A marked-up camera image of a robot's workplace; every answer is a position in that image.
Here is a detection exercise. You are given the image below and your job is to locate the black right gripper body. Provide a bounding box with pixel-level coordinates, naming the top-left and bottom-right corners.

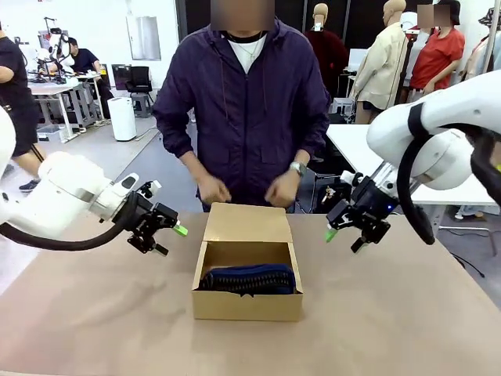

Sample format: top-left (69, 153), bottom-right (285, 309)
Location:
top-left (351, 175), bottom-right (397, 225)

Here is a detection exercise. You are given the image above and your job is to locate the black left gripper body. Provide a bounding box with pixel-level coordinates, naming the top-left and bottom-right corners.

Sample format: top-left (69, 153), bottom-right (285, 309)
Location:
top-left (124, 190), bottom-right (158, 238)

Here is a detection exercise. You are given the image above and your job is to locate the navy blue knit cloth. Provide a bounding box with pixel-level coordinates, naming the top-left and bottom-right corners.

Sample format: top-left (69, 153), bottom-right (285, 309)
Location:
top-left (199, 264), bottom-right (297, 295)

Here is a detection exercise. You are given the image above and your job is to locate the person's right forearm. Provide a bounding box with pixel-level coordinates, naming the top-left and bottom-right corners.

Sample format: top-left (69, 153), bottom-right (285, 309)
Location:
top-left (178, 150), bottom-right (208, 183)

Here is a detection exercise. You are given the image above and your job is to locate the person's left forearm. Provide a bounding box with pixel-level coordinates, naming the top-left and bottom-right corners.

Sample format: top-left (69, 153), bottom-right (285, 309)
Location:
top-left (291, 146), bottom-right (314, 168)

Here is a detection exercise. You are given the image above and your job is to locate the brown cardboard box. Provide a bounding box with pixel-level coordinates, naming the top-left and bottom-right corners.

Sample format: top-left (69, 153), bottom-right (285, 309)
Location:
top-left (191, 202), bottom-right (305, 323)

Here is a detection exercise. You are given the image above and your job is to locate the person's right hand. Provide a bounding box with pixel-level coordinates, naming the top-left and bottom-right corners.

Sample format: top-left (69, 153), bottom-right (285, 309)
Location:
top-left (195, 173), bottom-right (232, 204)

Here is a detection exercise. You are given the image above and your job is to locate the person's left hand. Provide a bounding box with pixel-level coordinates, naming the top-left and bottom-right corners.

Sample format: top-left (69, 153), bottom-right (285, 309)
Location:
top-left (265, 175), bottom-right (301, 207)

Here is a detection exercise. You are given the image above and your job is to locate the white rounded table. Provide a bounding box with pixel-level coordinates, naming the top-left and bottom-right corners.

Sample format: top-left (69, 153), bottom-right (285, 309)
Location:
top-left (326, 124), bottom-right (498, 207)

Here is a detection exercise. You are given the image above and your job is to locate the white air purifier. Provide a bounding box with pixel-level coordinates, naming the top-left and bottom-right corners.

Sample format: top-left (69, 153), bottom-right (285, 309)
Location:
top-left (106, 96), bottom-right (138, 142)

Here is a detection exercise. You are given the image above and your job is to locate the grey stool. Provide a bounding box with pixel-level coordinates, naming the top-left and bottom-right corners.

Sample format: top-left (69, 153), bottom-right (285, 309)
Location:
top-left (131, 92), bottom-right (154, 118)

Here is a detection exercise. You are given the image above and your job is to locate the clear storage bin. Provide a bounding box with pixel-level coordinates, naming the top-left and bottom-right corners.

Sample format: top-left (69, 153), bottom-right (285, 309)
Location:
top-left (37, 125), bottom-right (66, 143)

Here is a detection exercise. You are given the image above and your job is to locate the person in purple jacket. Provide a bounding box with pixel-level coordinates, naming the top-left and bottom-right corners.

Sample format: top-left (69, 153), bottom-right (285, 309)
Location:
top-left (152, 15), bottom-right (330, 215)

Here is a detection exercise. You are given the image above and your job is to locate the black office chair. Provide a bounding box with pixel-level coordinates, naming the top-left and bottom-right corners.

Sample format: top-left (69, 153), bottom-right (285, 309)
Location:
top-left (124, 65), bottom-right (154, 95)

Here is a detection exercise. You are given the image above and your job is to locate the mannequin in beige jacket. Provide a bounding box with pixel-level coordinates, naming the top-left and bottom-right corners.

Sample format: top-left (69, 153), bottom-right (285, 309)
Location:
top-left (349, 0), bottom-right (410, 125)

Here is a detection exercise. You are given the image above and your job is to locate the grey background workbench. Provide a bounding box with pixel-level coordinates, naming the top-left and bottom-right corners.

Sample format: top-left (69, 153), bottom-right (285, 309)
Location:
top-left (27, 80), bottom-right (105, 142)

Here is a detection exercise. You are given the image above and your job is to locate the mannequin in dark red top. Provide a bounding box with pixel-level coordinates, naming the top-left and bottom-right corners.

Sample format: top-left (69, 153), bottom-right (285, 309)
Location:
top-left (304, 3), bottom-right (349, 99)

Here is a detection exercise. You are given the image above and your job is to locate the seated person in black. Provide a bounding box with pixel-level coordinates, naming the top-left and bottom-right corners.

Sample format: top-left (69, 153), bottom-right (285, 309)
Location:
top-left (66, 37), bottom-right (114, 118)

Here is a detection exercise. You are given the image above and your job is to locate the person in black t-shirt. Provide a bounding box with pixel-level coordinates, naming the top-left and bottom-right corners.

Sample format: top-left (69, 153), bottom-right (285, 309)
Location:
top-left (0, 23), bottom-right (42, 193)

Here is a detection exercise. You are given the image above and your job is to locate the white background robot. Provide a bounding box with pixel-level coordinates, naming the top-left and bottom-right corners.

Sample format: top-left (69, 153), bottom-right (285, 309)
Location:
top-left (37, 17), bottom-right (77, 85)

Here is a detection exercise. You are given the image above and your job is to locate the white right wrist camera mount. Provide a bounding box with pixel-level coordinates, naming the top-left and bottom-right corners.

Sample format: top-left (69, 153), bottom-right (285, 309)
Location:
top-left (339, 170), bottom-right (365, 188)

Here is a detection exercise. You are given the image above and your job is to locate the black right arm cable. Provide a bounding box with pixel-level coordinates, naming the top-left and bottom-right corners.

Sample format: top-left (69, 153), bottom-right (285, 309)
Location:
top-left (397, 103), bottom-right (501, 246)

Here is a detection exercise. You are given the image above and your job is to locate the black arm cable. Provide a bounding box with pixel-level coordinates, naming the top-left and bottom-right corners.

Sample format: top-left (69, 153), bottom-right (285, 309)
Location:
top-left (0, 191), bottom-right (146, 251)
top-left (397, 103), bottom-right (501, 246)

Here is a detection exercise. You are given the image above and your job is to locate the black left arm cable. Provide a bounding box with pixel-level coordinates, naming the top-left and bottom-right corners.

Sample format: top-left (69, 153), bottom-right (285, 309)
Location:
top-left (0, 191), bottom-right (146, 251)

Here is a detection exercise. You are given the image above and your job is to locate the black floor cable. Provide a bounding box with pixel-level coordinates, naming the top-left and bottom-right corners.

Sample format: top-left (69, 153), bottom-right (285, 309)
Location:
top-left (452, 252), bottom-right (486, 279)

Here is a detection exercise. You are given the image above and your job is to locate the grey wall panel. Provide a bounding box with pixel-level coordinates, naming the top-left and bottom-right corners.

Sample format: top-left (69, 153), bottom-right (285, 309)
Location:
top-left (125, 16), bottom-right (161, 62)

